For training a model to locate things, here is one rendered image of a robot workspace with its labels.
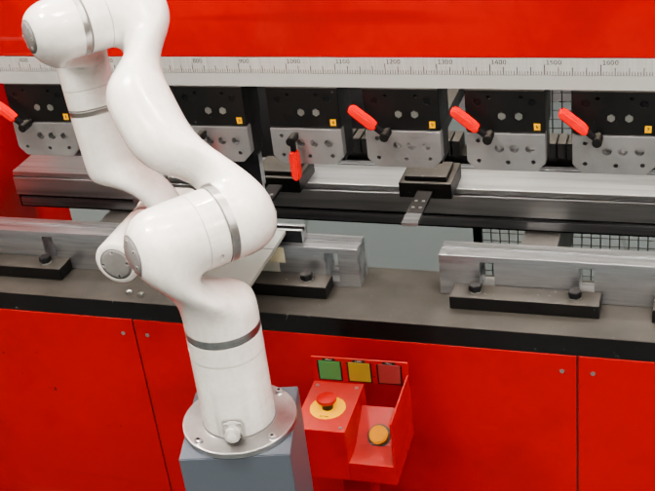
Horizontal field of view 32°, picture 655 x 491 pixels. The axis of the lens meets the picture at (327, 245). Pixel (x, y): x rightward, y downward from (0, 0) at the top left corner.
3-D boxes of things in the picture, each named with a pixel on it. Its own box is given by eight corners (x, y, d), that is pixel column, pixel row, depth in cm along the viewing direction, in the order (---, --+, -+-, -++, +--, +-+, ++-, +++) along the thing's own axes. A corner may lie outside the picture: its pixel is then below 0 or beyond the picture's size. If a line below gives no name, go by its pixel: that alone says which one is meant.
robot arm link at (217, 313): (274, 330, 177) (252, 194, 166) (167, 376, 170) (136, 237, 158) (239, 299, 187) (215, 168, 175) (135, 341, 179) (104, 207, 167)
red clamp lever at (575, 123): (561, 110, 205) (603, 143, 206) (564, 101, 209) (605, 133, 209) (555, 117, 206) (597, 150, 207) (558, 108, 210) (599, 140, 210)
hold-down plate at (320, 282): (197, 290, 251) (195, 279, 250) (207, 278, 256) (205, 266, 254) (327, 299, 242) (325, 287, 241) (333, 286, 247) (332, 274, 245)
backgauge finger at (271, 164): (229, 221, 254) (225, 202, 252) (268, 169, 275) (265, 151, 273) (279, 224, 251) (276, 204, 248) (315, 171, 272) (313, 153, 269)
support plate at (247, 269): (160, 293, 229) (159, 289, 229) (209, 230, 251) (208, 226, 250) (243, 300, 224) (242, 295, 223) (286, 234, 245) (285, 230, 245)
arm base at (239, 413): (292, 456, 180) (277, 359, 170) (174, 462, 181) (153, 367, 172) (301, 383, 196) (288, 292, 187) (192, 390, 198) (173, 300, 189)
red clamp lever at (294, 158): (290, 182, 230) (285, 138, 225) (297, 173, 233) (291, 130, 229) (299, 182, 229) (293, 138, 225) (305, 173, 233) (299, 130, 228)
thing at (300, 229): (216, 238, 251) (214, 226, 250) (221, 231, 254) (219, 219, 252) (302, 243, 245) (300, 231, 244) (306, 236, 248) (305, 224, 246)
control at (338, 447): (299, 475, 227) (288, 403, 218) (321, 425, 240) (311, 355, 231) (397, 485, 221) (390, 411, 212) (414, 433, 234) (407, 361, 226)
